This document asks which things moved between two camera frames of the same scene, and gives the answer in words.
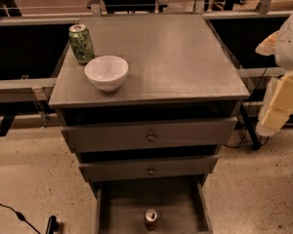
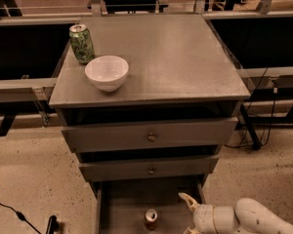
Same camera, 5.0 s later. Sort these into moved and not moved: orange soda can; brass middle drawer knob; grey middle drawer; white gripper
Moved: white gripper
Not moved: brass middle drawer knob; grey middle drawer; orange soda can
